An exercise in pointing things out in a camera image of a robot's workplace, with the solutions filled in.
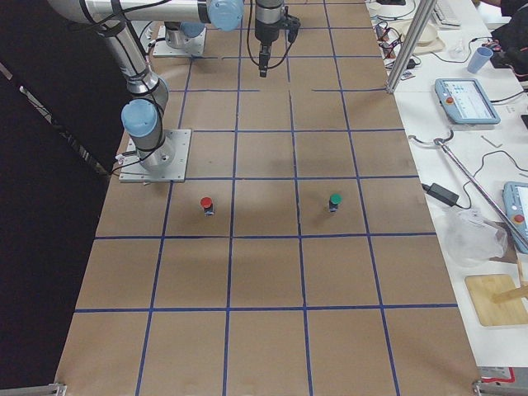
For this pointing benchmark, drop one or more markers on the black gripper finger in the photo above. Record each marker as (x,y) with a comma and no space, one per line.
(263,60)

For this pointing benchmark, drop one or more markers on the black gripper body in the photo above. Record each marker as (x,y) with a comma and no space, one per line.
(264,34)

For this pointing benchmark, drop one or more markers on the red push button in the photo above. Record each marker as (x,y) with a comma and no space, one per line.
(207,205)

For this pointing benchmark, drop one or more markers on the green push button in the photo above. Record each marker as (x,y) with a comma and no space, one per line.
(334,202)

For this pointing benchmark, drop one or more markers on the beige plate stack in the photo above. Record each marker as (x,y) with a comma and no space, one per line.
(429,40)

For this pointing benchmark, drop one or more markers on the metal reacher stick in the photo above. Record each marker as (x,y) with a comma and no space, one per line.
(441,142)

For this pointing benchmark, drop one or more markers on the upper teach pendant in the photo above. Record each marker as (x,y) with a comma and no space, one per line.
(465,102)

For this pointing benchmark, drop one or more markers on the teach pendant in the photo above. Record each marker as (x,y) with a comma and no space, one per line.
(465,102)
(514,196)

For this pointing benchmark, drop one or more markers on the black power adapter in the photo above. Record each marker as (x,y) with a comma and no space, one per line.
(441,194)

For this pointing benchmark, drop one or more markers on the blue plastic cup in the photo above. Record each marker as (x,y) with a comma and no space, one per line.
(479,58)

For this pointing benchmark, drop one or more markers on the clear plastic bag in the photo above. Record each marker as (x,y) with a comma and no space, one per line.
(470,238)

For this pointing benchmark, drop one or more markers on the lower teach pendant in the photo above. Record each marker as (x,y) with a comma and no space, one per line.
(514,196)

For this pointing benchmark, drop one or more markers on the wooden cutting board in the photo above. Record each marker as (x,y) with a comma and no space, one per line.
(496,300)

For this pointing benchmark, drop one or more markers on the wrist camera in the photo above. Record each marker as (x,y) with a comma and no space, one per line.
(292,25)

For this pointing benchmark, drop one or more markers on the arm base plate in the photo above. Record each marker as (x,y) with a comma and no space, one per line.
(167,163)
(187,41)

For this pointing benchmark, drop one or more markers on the aluminium frame post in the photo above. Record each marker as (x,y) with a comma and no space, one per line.
(419,21)

